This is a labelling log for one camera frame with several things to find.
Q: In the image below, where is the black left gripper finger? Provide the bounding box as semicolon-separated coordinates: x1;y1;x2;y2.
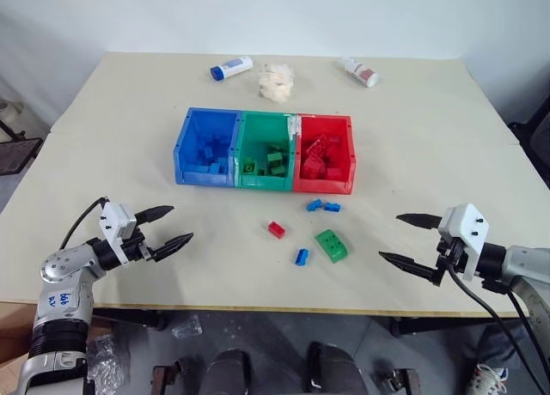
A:
150;232;194;262
136;204;175;226

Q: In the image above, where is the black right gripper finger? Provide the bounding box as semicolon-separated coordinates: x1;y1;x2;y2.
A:
377;251;444;287
395;212;443;232

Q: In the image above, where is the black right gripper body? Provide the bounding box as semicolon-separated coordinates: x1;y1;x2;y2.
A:
434;234;468;277

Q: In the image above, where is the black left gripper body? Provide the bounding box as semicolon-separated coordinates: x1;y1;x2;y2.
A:
121;226;155;265

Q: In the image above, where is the blue plastic bin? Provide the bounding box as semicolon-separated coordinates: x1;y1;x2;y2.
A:
173;106;242;186

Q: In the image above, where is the clear plastic cup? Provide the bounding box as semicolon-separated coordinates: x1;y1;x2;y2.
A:
171;313;204;339

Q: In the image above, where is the large green toy brick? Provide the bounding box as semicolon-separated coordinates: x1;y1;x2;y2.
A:
314;228;351;263

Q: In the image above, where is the red plastic bin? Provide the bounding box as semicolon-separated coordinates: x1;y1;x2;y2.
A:
291;113;358;195

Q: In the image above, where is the blue jeans leg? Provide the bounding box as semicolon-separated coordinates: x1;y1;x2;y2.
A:
475;320;536;373

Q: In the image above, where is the small red toy brick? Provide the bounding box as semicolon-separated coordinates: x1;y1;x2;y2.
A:
266;220;288;240

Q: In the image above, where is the crumpled clear plastic bag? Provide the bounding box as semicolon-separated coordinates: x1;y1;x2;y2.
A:
87;333;131;394

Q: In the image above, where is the rusty brown metal foot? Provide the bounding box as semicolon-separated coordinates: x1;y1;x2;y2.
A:
151;358;184;395
374;366;421;395

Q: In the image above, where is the green plastic bin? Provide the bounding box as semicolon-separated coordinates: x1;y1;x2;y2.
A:
230;110;298;191

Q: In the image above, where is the large red toy plate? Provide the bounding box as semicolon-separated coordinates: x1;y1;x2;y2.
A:
306;133;335;158

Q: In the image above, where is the dark rounded shape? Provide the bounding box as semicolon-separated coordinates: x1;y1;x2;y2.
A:
308;341;367;395
205;347;254;395

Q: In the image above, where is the white sneaker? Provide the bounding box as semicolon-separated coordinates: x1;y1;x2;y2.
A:
465;362;511;395

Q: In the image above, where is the black office chair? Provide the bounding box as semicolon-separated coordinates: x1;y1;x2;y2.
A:
506;97;550;181

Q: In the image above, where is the black mesh stand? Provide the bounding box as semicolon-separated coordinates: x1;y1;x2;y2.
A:
0;97;44;178

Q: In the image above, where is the brown cardboard box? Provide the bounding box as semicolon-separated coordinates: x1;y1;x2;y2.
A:
0;301;40;395

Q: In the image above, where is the white bottle with red label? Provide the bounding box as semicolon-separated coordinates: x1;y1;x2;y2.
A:
339;56;380;88

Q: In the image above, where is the white bottle with blue cap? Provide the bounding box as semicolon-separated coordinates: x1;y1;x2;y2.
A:
209;55;254;82

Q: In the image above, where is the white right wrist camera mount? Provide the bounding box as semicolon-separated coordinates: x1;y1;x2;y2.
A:
437;203;491;283

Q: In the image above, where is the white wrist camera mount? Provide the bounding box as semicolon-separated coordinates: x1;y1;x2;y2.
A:
437;203;491;283
98;201;138;268

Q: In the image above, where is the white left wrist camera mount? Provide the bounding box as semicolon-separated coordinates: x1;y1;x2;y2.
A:
98;201;138;268

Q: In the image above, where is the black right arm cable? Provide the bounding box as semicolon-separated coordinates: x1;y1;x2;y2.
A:
446;265;550;395

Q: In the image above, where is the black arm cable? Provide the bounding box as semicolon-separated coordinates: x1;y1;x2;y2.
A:
446;265;550;395
58;196;108;250

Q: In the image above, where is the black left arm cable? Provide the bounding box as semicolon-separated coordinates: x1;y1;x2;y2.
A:
58;196;108;250

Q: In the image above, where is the black table frame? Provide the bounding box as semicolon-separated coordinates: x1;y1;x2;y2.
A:
89;307;489;338

